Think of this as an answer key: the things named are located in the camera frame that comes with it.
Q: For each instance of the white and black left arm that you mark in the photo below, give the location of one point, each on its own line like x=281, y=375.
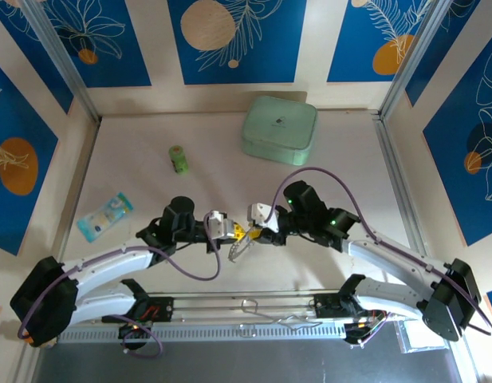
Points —
x=106, y=265

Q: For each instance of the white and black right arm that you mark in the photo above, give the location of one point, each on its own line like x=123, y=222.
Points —
x=389, y=255

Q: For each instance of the green cylindrical roll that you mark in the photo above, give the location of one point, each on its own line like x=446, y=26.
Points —
x=179, y=159

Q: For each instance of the steel guide rods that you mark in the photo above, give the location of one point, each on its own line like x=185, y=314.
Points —
x=213, y=307

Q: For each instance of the blue wet wipes packet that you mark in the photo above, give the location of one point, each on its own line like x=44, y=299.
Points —
x=104, y=217

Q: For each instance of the mint green lidded box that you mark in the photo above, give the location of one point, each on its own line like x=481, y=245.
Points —
x=277, y=129

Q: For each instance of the grey metal sheet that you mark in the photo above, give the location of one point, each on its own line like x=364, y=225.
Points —
x=245, y=365

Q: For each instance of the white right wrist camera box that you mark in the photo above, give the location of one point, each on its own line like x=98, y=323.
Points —
x=263, y=215

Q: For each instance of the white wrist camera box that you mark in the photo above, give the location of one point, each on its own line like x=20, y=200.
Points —
x=217, y=223
x=263, y=215

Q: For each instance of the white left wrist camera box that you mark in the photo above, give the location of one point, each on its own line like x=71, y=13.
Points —
x=217, y=223

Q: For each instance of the aluminium table edge rail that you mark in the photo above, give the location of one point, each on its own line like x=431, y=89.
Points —
x=401, y=187
x=76, y=191

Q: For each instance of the slotted silver base rail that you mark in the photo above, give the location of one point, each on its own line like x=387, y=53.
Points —
x=209, y=331

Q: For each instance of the silver metal bracket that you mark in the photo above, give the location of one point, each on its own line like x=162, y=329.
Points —
x=421, y=339

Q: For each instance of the aluminium frame post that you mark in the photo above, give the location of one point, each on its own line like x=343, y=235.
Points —
x=417, y=60
x=62, y=60

